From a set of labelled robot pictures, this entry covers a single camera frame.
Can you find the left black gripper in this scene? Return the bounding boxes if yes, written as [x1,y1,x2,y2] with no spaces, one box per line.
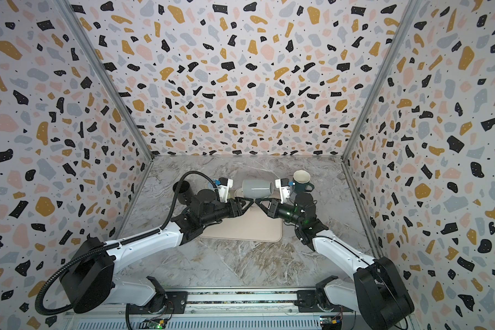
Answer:
[201,198,255,229]

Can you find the grey mug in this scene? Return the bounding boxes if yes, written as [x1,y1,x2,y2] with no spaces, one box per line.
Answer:
[242,179,274,199]

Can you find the dark green faceted mug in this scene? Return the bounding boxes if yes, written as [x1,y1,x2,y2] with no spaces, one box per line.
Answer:
[293,170,315,194]

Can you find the black mug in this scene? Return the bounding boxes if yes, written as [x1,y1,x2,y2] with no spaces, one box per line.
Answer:
[173,180,194,206]

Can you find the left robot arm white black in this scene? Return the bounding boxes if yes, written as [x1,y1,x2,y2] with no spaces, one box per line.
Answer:
[60,189,254,314]

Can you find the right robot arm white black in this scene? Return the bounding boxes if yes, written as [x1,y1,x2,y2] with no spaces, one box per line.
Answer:
[255,192,415,329]

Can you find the beige plastic tray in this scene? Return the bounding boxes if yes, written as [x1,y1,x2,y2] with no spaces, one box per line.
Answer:
[201,205,283,243]

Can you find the right circuit board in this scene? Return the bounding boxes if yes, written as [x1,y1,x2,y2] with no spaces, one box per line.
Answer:
[320,316,342,330]

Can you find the circuit board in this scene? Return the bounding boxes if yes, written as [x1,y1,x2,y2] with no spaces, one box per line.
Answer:
[139,318,168,329]
[320,316,342,330]

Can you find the left circuit board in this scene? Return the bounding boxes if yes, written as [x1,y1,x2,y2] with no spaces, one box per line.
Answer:
[139,318,168,329]

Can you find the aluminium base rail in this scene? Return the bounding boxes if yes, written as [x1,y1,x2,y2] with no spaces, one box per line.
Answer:
[63,287,369,329]

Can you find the black corrugated cable conduit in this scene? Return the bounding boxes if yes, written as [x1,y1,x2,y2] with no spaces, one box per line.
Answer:
[34,170,217,316]

